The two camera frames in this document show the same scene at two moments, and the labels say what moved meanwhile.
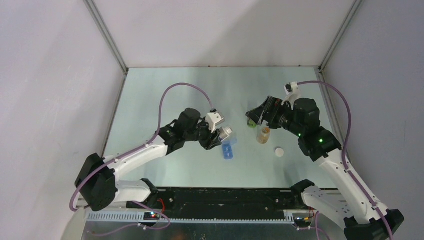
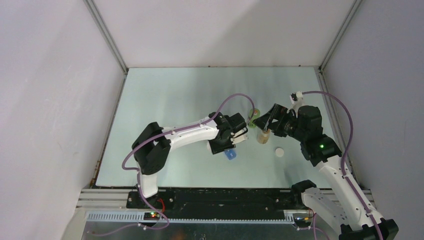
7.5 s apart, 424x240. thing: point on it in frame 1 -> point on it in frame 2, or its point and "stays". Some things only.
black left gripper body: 204,135 -> 218,145
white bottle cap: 279,152 stays
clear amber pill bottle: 263,137 stays
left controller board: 151,216 stays
